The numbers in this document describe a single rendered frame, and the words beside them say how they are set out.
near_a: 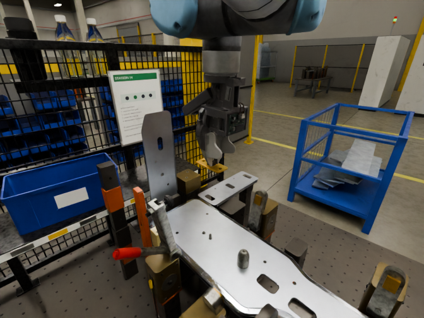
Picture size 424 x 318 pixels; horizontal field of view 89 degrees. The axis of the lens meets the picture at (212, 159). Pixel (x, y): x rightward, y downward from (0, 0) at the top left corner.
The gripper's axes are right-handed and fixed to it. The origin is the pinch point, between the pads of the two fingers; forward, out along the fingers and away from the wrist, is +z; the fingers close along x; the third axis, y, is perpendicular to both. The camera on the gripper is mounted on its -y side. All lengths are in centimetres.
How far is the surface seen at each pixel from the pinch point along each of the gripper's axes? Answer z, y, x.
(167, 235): 13.8, 1.5, -15.5
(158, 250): 17.9, 0.6, -17.7
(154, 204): 5.4, -0.4, -16.7
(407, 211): 126, 53, 247
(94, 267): 58, -43, -26
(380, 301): 23.5, 40.3, 11.8
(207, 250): 26.9, 2.8, -3.8
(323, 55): -22, -407, 1145
